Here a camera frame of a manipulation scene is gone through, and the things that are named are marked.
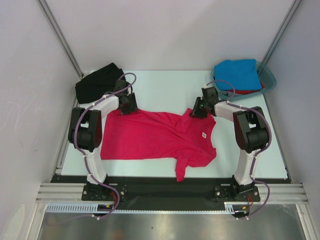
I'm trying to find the pink t shirt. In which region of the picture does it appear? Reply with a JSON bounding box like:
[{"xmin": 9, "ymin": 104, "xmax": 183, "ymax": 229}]
[{"xmin": 100, "ymin": 108, "xmax": 217, "ymax": 182}]

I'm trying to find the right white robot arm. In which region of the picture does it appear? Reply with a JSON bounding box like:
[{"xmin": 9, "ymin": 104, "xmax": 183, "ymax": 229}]
[{"xmin": 190, "ymin": 87, "xmax": 272, "ymax": 201}]

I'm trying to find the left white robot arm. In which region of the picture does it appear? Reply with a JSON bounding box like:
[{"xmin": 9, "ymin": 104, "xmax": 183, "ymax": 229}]
[{"xmin": 68, "ymin": 79, "xmax": 138, "ymax": 200}]

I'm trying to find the folded black t shirt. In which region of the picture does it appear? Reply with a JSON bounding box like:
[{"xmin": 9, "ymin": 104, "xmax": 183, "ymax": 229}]
[{"xmin": 75, "ymin": 62, "xmax": 124, "ymax": 104}]

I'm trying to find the blue t shirt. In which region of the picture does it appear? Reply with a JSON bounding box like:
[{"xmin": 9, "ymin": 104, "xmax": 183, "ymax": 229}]
[{"xmin": 214, "ymin": 59, "xmax": 262, "ymax": 91}]

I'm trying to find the red t shirt in basket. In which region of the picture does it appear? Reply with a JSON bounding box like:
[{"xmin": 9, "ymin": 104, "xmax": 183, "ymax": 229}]
[{"xmin": 235, "ymin": 82, "xmax": 265, "ymax": 95}]

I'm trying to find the teal plastic basket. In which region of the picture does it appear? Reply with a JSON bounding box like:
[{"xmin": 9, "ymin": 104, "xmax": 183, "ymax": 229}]
[{"xmin": 208, "ymin": 60, "xmax": 277, "ymax": 101}]

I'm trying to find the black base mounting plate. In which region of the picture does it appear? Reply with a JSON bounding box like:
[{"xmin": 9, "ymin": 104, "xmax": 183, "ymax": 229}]
[{"xmin": 50, "ymin": 174, "xmax": 290, "ymax": 211}]

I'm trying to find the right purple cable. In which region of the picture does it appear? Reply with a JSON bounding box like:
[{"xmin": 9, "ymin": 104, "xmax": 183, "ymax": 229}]
[{"xmin": 203, "ymin": 79, "xmax": 271, "ymax": 221}]

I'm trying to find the purple cable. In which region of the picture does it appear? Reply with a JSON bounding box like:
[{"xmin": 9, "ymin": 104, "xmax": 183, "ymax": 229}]
[
  {"xmin": 73, "ymin": 72, "xmax": 138, "ymax": 222},
  {"xmin": 203, "ymin": 79, "xmax": 271, "ymax": 221}
]

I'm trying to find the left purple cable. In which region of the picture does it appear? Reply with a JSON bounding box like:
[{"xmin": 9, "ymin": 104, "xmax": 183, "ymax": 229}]
[{"xmin": 73, "ymin": 72, "xmax": 138, "ymax": 222}]

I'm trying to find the right slotted cable duct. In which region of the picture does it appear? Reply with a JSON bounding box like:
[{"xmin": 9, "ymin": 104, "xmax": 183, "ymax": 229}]
[{"xmin": 224, "ymin": 202, "xmax": 250, "ymax": 215}]

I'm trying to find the slotted cable duct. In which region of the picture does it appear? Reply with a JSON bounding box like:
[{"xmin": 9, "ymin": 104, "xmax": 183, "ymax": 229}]
[
  {"xmin": 46, "ymin": 203, "xmax": 114, "ymax": 214},
  {"xmin": 224, "ymin": 202, "xmax": 250, "ymax": 215}
]

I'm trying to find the aluminium front frame rail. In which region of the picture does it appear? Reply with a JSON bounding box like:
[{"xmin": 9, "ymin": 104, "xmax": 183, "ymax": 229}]
[{"xmin": 36, "ymin": 183, "xmax": 309, "ymax": 204}]

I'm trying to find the right aluminium corner post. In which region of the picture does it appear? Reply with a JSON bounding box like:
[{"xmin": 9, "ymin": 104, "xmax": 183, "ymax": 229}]
[{"xmin": 262, "ymin": 0, "xmax": 303, "ymax": 65}]

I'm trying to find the aluminium corner post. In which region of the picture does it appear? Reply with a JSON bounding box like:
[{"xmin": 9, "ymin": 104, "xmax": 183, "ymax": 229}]
[
  {"xmin": 262, "ymin": 0, "xmax": 303, "ymax": 65},
  {"xmin": 36, "ymin": 0, "xmax": 84, "ymax": 79}
]

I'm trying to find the left aluminium corner post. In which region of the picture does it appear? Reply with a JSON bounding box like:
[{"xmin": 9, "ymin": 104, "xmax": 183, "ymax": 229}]
[{"xmin": 36, "ymin": 0, "xmax": 84, "ymax": 79}]

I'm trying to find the left slotted cable duct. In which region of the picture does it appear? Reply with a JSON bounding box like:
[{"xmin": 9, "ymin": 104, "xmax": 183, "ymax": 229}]
[{"xmin": 46, "ymin": 203, "xmax": 114, "ymax": 214}]

